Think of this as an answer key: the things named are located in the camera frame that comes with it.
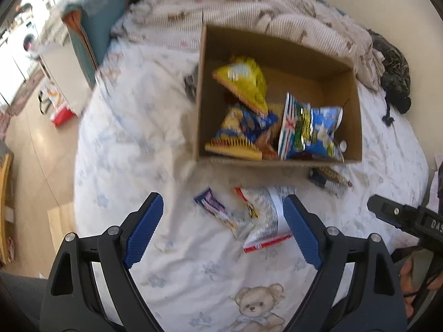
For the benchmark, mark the small black object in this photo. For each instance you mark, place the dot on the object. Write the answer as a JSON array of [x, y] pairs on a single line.
[[190, 86]]

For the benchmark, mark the brown cardboard box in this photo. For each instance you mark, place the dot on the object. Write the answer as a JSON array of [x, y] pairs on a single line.
[[311, 72]]

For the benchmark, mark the purple white snack packet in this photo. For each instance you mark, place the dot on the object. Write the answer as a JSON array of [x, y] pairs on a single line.
[[218, 211]]

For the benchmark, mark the white floral bed sheet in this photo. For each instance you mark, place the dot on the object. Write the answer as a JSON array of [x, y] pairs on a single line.
[[138, 138]]

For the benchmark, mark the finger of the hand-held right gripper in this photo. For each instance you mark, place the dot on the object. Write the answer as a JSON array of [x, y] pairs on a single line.
[[394, 212]]

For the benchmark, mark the dark cloth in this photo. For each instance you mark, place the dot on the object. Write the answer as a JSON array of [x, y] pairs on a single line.
[[394, 65]]

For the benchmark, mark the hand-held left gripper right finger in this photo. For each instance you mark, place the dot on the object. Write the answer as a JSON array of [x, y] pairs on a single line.
[[304, 231]]

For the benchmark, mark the white cabinet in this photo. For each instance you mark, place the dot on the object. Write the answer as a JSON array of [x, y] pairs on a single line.
[[65, 72]]

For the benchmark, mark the blue chips bag green label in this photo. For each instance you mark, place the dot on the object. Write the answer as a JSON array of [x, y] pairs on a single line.
[[311, 128]]

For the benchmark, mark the teal pillow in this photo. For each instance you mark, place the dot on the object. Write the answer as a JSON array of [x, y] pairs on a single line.
[[97, 24]]

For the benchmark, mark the yellow blue checked-edge snack packet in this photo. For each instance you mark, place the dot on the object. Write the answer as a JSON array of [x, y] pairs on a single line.
[[238, 131]]

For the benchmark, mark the white washing machine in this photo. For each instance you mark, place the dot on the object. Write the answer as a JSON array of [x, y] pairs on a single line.
[[26, 45]]

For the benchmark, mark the person's right hand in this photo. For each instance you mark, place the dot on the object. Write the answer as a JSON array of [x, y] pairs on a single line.
[[407, 283]]

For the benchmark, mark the red white bag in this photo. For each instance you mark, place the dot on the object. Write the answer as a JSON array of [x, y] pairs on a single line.
[[57, 103]]

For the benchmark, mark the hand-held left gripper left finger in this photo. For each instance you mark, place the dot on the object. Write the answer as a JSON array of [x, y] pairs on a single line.
[[143, 230]]

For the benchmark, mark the wooden chair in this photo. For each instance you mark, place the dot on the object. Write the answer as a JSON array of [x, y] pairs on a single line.
[[5, 211]]

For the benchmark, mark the beige striped blanket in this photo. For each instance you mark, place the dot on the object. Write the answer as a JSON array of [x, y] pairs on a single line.
[[249, 10]]

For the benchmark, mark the white red-edged snack packet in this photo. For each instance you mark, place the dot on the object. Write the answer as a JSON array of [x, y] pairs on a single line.
[[268, 214]]

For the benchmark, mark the orange snack packet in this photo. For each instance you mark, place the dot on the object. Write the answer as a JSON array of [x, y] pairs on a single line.
[[270, 141]]

